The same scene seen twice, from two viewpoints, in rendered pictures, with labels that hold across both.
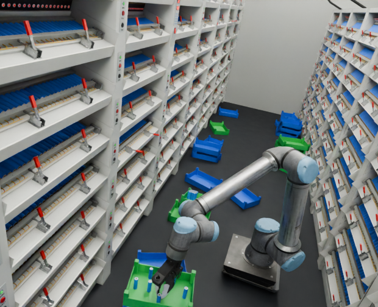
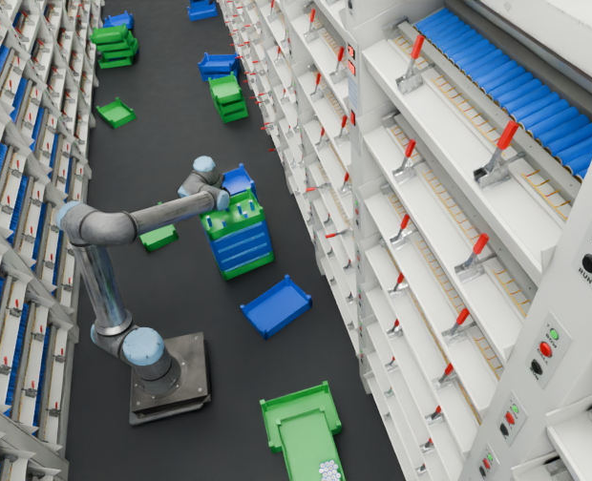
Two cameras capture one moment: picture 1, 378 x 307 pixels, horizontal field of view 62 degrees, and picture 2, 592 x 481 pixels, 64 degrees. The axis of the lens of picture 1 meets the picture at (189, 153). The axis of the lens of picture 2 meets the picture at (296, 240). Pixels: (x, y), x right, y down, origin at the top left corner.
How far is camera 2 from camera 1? 2.88 m
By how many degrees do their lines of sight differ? 105
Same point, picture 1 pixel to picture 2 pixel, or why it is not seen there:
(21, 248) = (280, 92)
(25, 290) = (285, 125)
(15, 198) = (273, 53)
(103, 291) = (309, 260)
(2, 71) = not seen: outside the picture
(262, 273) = not seen: hidden behind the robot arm
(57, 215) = (289, 110)
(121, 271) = (313, 283)
